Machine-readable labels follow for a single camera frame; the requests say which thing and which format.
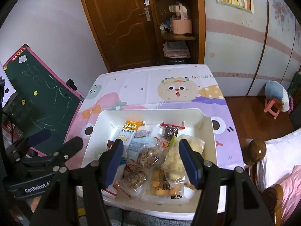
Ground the red white snack packet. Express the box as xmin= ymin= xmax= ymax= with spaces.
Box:
xmin=103 ymin=160 xmax=142 ymax=200

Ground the brown chocolate bar packet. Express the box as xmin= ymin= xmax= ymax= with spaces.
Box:
xmin=106 ymin=140 xmax=114 ymax=151

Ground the oats protein stick packet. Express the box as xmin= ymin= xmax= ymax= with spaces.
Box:
xmin=117 ymin=120 xmax=143 ymax=146

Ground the large white blue snack bag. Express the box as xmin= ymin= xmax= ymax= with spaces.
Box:
xmin=127 ymin=137 xmax=159 ymax=160

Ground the nut cluster packet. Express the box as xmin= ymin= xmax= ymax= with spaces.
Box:
xmin=137 ymin=147 xmax=160 ymax=168

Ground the yellow puff snack bag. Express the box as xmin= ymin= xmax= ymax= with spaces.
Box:
xmin=175 ymin=135 xmax=205 ymax=154

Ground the white silver snack bag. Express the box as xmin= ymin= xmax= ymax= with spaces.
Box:
xmin=134 ymin=124 xmax=161 ymax=138

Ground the orange biscuit pack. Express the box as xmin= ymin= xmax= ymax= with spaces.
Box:
xmin=146 ymin=168 xmax=184 ymax=200

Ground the dark dried fruit packet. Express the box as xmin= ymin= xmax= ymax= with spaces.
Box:
xmin=161 ymin=124 xmax=185 ymax=141

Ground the green snack packet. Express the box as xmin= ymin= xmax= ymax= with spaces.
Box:
xmin=168 ymin=135 xmax=176 ymax=147

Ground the pink blanket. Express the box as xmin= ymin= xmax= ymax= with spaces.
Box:
xmin=281 ymin=165 xmax=300 ymax=225

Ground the wooden bedpost knob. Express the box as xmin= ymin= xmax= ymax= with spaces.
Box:
xmin=242 ymin=139 xmax=266 ymax=166

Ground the white pillow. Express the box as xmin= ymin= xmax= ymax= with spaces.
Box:
xmin=257 ymin=129 xmax=300 ymax=192

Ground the white plastic tray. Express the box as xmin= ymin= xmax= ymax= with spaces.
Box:
xmin=70 ymin=108 xmax=217 ymax=220

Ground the pink plastic stool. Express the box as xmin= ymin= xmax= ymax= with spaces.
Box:
xmin=264 ymin=97 xmax=282 ymax=119

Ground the cartoon printed tablecloth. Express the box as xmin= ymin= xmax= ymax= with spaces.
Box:
xmin=65 ymin=64 xmax=243 ymax=169

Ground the brown wooden door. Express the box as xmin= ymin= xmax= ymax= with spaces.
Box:
xmin=81 ymin=0 xmax=159 ymax=72

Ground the folded towels stack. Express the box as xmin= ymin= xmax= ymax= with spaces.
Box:
xmin=163 ymin=41 xmax=190 ymax=59

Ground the pastel floral wardrobe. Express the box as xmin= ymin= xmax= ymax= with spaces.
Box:
xmin=204 ymin=0 xmax=300 ymax=96

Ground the wooden corner shelf unit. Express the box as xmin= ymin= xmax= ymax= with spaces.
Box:
xmin=150 ymin=0 xmax=206 ymax=65

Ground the pink storage basket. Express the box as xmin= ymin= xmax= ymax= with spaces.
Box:
xmin=170 ymin=2 xmax=192 ymax=35

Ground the green chalkboard pink frame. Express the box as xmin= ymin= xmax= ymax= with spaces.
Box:
xmin=3 ymin=44 xmax=83 ymax=156

